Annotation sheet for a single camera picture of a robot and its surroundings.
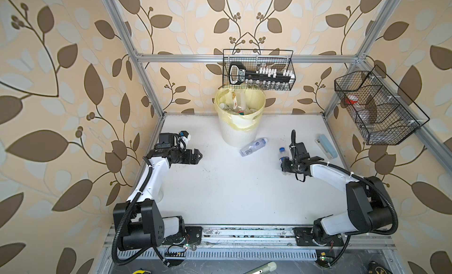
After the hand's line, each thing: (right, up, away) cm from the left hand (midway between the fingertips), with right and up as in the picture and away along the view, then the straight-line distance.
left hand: (189, 153), depth 85 cm
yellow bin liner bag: (+25, +23, +9) cm, 35 cm away
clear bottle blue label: (+49, -2, +13) cm, 51 cm away
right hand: (+50, -8, +9) cm, 51 cm away
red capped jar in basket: (+77, +26, -4) cm, 81 cm away
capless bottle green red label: (+27, +27, +12) cm, 40 cm away
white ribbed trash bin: (+24, +7, +10) cm, 27 cm away
